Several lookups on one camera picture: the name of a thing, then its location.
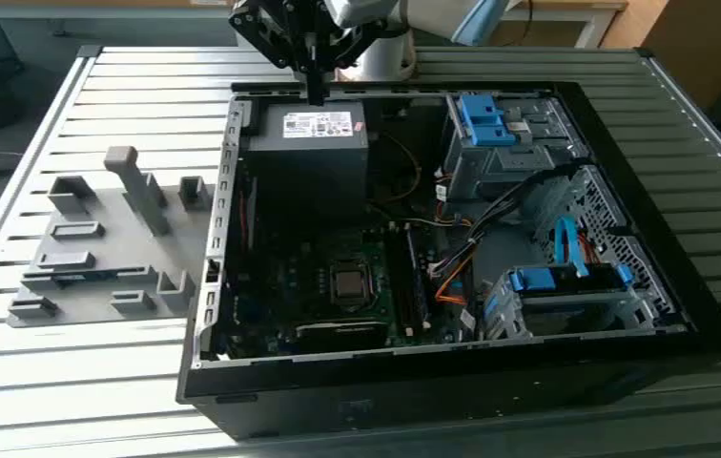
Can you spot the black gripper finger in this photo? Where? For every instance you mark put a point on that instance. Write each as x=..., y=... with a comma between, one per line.
x=348, y=47
x=274, y=47

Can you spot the RAM stick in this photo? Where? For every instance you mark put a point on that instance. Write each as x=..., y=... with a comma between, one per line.
x=90, y=276

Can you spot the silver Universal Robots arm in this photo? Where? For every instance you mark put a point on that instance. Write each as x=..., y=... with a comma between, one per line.
x=386, y=57

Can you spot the grey power supply unit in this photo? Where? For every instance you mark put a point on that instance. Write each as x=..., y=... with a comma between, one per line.
x=310, y=176

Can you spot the grey metal drive cage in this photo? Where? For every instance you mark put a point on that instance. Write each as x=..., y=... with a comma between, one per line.
x=513, y=167

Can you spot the grey parts rack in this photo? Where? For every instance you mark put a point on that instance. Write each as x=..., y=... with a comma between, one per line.
x=113, y=224

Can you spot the silver CPU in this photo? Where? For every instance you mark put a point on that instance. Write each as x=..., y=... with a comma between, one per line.
x=349, y=282

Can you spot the green motherboard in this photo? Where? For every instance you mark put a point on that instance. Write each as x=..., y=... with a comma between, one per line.
x=297, y=286

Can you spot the brown wooden cabinet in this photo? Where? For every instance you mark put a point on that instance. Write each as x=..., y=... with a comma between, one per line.
x=685, y=38

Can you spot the hard disk in blue carrier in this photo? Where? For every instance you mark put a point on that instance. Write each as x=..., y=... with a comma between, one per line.
x=533, y=279

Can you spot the black graphics card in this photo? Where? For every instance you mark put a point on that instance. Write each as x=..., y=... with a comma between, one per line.
x=341, y=336

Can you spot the grey metal disk bay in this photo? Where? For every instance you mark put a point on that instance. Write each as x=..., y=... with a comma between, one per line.
x=590, y=300

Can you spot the black open PC case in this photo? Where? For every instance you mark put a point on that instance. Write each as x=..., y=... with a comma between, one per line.
x=462, y=396

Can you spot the blue drive latch bracket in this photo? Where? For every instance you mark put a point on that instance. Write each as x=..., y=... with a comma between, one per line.
x=485, y=124

